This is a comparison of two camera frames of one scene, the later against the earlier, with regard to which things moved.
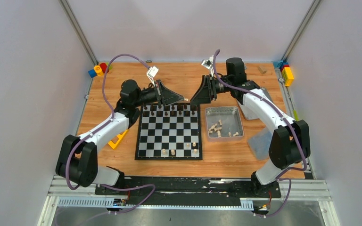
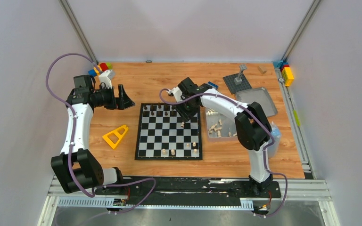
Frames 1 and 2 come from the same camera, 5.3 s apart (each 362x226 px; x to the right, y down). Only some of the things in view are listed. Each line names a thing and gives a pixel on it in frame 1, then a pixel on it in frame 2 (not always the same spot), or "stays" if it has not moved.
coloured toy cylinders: (99, 69) stays
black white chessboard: (171, 132) stays
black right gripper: (207, 89) → (185, 116)
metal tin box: (223, 124) stays
